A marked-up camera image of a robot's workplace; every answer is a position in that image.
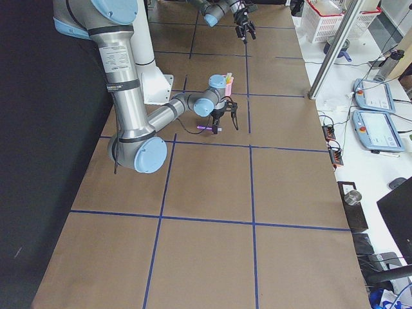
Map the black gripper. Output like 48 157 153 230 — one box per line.
234 11 256 40
211 109 225 134

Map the purple highlighter pen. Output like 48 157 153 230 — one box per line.
196 126 222 132

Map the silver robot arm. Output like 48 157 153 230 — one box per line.
53 1 227 173
187 0 258 44

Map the pink mesh pen holder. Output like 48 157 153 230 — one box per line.
225 80 233 97

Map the white pillar with base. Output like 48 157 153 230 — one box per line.
131 0 174 105

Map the white plastic basket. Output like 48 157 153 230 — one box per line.
301 1 382 43

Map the blue saucepan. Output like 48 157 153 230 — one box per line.
323 35 353 62

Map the far blue teach pendant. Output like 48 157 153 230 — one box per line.
353 79 396 114

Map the blue teach pendant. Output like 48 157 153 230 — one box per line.
352 110 405 153
353 79 396 114

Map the near blue teach pendant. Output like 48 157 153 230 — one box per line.
352 110 405 153

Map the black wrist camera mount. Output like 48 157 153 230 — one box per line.
225 100 238 118

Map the aluminium frame post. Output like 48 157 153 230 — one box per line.
308 0 364 100

